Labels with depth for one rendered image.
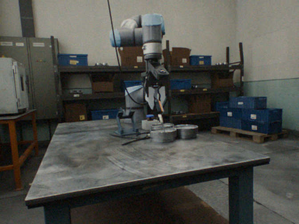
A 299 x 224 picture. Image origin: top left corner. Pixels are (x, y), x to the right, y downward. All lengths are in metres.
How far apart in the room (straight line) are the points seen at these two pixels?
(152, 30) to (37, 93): 3.90
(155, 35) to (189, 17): 4.95
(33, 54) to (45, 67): 0.30
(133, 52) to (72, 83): 1.40
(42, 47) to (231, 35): 4.40
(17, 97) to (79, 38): 2.40
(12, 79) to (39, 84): 1.71
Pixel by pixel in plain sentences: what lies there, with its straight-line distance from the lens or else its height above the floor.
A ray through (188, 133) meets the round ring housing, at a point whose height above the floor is 0.82.
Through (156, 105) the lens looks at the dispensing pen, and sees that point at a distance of 0.88.
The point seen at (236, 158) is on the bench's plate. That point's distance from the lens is 0.67.
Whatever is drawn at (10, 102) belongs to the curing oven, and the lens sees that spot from 2.98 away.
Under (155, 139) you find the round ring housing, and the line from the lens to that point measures 0.85.
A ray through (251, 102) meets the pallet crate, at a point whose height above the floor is 0.70.
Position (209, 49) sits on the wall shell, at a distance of 5.96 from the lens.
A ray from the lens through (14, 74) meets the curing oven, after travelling 2.98.
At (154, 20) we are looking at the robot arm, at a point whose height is 1.26.
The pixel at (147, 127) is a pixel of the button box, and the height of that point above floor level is 0.82.
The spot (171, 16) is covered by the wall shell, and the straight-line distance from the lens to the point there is 5.64.
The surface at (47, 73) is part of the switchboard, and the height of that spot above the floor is 1.40.
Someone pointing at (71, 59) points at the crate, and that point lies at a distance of 4.41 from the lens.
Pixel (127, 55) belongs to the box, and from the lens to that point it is 4.54.
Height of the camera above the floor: 0.99
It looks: 6 degrees down
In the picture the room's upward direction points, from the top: 3 degrees counter-clockwise
